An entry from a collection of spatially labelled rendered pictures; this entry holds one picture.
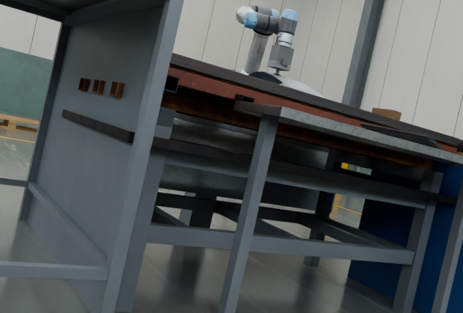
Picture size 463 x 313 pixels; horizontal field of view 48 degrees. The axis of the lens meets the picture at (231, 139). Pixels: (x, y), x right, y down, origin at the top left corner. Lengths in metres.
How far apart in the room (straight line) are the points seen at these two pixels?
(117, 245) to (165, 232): 0.31
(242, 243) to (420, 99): 9.74
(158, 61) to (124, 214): 0.43
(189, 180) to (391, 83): 9.48
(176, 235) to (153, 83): 0.58
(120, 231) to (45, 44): 10.75
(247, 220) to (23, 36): 10.68
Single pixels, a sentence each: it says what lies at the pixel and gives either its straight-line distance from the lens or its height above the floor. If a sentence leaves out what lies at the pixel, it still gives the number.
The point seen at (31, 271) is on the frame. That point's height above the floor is 0.18.
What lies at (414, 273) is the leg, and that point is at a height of 0.19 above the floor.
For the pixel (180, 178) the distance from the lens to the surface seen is 2.63.
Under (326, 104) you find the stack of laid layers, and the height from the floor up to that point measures 0.83.
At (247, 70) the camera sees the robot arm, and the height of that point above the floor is 1.01.
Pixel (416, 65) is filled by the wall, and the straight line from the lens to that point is 11.55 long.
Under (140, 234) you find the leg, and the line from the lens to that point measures 1.75.
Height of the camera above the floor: 0.65
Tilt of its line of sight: 1 degrees down
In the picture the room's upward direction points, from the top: 13 degrees clockwise
